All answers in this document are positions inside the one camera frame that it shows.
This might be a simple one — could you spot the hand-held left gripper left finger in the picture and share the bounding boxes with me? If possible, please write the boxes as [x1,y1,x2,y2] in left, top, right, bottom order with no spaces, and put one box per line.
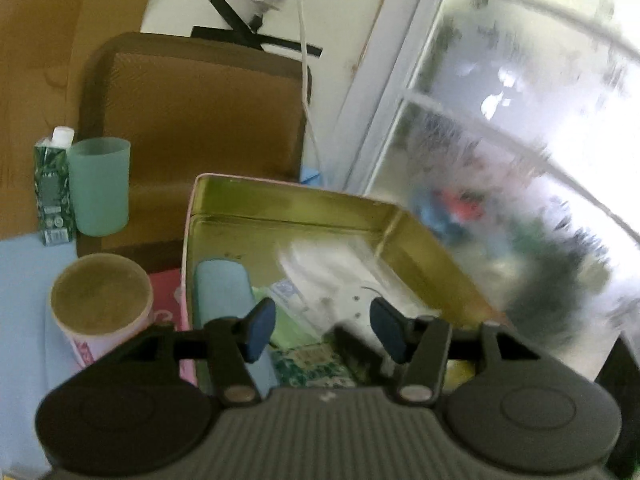
[82,297,278,406]

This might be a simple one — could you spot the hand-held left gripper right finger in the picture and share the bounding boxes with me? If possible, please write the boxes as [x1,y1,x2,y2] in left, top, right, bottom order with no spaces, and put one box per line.
[369,297,547,406]

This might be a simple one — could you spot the green cloth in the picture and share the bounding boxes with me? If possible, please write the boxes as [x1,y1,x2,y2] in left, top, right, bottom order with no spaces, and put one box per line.
[252,285,313,351]

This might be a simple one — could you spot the small green-print tissue pack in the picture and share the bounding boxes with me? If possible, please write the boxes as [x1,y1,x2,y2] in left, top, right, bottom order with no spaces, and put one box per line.
[270,342,361,388]

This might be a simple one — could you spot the white cotton pad pack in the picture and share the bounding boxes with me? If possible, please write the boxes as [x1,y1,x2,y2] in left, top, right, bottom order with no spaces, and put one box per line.
[277,245,416,333]

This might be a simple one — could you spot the pink tin box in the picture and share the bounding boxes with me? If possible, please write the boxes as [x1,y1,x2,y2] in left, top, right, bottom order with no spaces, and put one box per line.
[180,173,506,396]

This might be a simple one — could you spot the round can with red label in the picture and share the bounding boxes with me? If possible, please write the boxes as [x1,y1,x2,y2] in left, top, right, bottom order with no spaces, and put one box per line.
[49,254,155,371]

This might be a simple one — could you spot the green plastic cup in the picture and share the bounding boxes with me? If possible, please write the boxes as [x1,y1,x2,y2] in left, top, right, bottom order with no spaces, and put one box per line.
[67,137,132,237]

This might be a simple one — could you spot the brown chair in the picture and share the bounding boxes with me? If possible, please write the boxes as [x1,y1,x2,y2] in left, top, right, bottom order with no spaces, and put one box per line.
[75,31,311,261]

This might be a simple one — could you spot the green drink carton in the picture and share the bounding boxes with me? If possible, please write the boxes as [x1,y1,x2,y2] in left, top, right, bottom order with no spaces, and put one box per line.
[34,126,77,247]

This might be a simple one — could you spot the black tape strips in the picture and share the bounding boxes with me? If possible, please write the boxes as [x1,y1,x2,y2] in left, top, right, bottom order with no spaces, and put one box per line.
[192,0,323,58]

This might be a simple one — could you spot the wooden headboard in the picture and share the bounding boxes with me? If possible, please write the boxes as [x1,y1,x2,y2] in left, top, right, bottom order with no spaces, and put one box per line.
[0,0,166,241]

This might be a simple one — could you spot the white charger cable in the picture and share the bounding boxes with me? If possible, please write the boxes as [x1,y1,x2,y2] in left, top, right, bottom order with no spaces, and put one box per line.
[295,0,331,186]

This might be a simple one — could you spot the window with white frame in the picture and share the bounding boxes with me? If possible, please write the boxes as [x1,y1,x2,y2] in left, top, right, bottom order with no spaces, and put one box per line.
[345,0,640,381]

